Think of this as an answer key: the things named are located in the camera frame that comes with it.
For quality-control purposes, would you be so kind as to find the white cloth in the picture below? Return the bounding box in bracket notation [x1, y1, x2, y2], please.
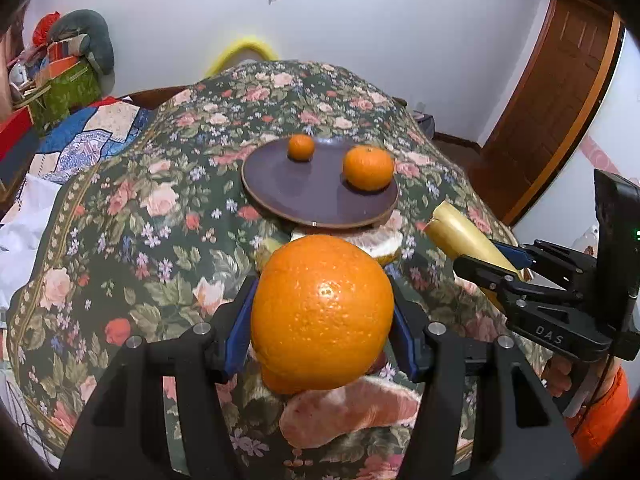
[0, 172, 63, 311]

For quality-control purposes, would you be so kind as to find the grey blue cloth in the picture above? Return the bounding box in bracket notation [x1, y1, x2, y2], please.
[412, 112, 437, 137]

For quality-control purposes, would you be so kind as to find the red cloth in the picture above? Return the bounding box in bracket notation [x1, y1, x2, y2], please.
[32, 12, 61, 46]

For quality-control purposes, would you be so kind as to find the dark blue box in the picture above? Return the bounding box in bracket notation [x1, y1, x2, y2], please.
[0, 146, 42, 192]

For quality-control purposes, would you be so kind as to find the yellow chair back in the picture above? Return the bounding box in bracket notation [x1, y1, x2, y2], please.
[205, 35, 278, 78]

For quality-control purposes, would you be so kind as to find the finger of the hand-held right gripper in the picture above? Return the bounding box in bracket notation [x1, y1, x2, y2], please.
[452, 255, 532, 312]
[492, 239, 597, 287]

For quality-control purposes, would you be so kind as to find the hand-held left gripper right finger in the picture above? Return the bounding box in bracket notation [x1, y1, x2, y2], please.
[387, 275, 586, 480]

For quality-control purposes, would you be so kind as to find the large peeled pomelo segment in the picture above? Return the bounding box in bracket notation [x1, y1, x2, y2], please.
[279, 379, 422, 450]

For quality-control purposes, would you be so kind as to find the brown round plate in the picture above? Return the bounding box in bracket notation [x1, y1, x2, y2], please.
[241, 136, 401, 230]

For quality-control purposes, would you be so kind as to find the red box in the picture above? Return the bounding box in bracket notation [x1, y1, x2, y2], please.
[0, 107, 36, 161]

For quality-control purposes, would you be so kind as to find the orange peel piece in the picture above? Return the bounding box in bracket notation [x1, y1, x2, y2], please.
[290, 227, 403, 267]

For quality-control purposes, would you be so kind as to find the medium mandarin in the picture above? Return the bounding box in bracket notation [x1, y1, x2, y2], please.
[342, 145, 396, 192]

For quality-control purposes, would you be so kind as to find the yellow banana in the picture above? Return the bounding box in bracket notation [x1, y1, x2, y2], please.
[424, 202, 533, 283]

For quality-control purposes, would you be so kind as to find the orange box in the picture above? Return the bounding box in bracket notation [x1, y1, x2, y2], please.
[47, 55, 82, 79]

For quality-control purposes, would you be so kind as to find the floral tablecloth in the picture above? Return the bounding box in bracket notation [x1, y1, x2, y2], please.
[7, 60, 551, 480]

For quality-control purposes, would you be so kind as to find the small mandarin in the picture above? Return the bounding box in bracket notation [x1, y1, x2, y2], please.
[287, 134, 316, 162]

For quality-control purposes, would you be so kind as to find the person's right hand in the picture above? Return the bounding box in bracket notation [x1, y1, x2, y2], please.
[540, 352, 576, 401]

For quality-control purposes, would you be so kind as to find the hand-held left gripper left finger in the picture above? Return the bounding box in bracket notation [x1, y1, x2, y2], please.
[55, 275, 261, 480]

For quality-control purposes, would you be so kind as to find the patchwork quilt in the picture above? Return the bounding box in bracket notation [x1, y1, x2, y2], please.
[30, 95, 156, 183]

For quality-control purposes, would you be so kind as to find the large orange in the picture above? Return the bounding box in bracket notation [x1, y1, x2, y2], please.
[250, 234, 396, 395]

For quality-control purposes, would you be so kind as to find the brown wooden door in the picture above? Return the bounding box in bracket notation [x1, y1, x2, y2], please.
[467, 0, 626, 226]

